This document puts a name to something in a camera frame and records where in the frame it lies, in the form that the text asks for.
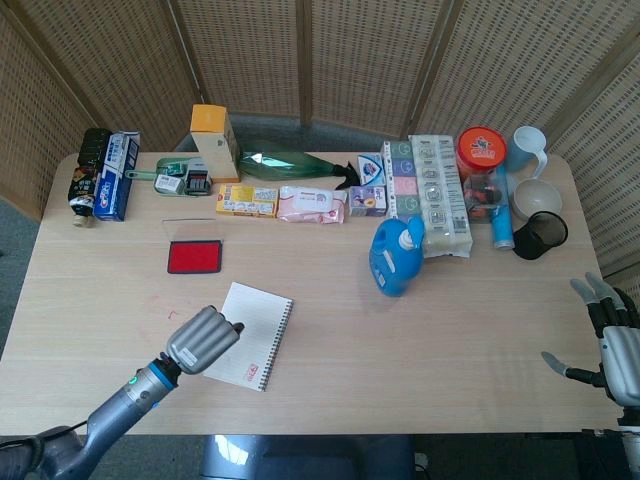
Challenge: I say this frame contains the pink wet wipes pack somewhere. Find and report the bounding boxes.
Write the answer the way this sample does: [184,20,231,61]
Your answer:
[276,185,349,225]

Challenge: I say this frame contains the blue toothpaste box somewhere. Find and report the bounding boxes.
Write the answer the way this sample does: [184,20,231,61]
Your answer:
[93,130,142,222]

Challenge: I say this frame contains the tall cream yellow carton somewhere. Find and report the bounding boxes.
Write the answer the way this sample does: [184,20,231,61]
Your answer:
[189,103,242,184]

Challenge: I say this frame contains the yellow flat cardboard box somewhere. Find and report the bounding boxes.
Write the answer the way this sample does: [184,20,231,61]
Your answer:
[215,184,280,219]

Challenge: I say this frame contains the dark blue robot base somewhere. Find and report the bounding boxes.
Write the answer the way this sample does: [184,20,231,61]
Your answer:
[199,433,416,480]

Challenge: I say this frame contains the jar with orange lid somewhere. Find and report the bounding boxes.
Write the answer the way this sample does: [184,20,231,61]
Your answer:
[454,125,509,186]

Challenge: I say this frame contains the clear pack of white noodles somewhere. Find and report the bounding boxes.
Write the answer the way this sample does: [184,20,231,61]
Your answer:
[407,133,474,260]

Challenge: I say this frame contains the white blue soap box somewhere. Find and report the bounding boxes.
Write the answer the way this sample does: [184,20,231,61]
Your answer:
[356,152,385,187]

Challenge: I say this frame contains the dark drink bottle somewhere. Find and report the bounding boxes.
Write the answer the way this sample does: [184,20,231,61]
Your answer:
[67,127,114,229]

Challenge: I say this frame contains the white lined spiral notebook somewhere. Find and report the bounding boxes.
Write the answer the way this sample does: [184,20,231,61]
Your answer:
[202,281,295,393]

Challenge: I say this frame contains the green plastic handled tray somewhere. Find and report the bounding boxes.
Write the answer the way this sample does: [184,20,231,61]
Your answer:
[124,156,201,198]

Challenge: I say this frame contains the beige bowl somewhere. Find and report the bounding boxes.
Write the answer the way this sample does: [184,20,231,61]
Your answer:
[513,178,563,222]

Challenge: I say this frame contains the grey black right robot hand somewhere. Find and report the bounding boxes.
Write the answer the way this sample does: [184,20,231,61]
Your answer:
[542,272,640,407]

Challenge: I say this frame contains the green plastic spray bottle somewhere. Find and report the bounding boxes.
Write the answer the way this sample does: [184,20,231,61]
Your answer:
[234,139,362,190]

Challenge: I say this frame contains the black mesh pen cup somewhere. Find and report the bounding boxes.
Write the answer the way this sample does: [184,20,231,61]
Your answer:
[513,210,570,261]

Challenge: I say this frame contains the multicolour tissue pack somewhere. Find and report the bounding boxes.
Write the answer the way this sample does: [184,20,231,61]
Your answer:
[382,140,424,221]

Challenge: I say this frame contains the blue detergent pump bottle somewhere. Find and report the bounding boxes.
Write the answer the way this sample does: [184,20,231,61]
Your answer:
[368,215,427,299]

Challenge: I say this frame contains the light blue mug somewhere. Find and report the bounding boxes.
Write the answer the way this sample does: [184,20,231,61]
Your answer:
[507,125,550,180]

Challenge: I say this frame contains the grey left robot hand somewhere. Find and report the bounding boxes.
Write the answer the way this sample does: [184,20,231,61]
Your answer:
[165,305,246,375]

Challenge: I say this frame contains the woven wooden folding screen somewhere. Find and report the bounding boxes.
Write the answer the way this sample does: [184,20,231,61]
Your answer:
[0,0,640,291]

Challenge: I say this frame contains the blue cylindrical tube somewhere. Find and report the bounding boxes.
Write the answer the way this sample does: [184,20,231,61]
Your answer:
[489,166,516,251]

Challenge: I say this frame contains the purple soap box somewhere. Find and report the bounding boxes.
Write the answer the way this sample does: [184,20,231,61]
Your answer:
[348,185,389,218]

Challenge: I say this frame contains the clear plastic snack box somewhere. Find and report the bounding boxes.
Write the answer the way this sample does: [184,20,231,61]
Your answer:
[462,169,506,224]

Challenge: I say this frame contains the small white green box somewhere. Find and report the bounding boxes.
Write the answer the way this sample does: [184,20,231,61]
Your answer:
[153,173,185,195]

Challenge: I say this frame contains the red ink pad clear lid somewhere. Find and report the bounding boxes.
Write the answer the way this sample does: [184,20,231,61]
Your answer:
[162,217,224,276]

